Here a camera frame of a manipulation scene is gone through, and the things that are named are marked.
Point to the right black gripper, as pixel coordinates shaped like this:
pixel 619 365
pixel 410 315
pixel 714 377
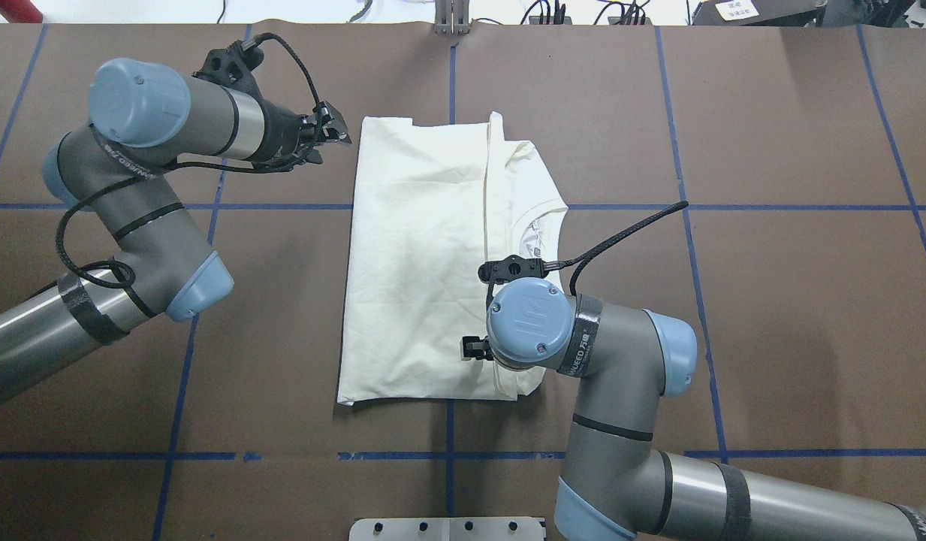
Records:
pixel 473 348

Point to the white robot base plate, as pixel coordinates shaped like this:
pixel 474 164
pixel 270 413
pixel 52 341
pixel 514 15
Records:
pixel 461 528

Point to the red water bottle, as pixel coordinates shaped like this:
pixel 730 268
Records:
pixel 21 11

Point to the black power adapter box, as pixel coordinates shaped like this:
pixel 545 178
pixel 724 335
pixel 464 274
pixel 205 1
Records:
pixel 758 13

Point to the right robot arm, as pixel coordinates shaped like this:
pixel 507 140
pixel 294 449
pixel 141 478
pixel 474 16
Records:
pixel 614 483

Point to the white cotton t-shirt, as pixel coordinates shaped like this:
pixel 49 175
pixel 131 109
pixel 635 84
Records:
pixel 431 205

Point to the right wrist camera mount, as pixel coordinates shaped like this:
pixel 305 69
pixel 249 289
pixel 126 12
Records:
pixel 511 268

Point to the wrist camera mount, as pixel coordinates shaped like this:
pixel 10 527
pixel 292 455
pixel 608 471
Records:
pixel 511 268
pixel 233 67

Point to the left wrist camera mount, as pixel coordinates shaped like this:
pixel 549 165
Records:
pixel 233 67

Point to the aluminium frame post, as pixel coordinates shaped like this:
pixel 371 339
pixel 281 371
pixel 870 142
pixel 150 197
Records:
pixel 452 17

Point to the small connector board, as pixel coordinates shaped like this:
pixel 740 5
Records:
pixel 546 13
pixel 623 13

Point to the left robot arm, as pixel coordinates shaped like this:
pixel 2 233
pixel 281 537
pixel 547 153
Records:
pixel 131 249

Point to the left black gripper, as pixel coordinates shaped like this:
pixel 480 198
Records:
pixel 280 135

